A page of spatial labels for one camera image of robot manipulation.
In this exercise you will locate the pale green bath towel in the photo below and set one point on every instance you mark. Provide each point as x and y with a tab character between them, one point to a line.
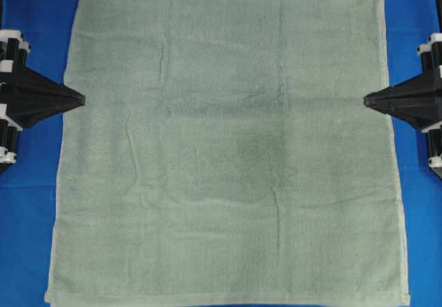
224	156

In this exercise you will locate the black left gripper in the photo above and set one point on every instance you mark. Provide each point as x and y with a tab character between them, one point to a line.
22	113

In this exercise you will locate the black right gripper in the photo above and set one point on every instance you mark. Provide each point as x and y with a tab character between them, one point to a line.
425	84

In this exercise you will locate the blue table cover cloth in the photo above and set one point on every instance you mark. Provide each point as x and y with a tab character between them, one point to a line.
28	187

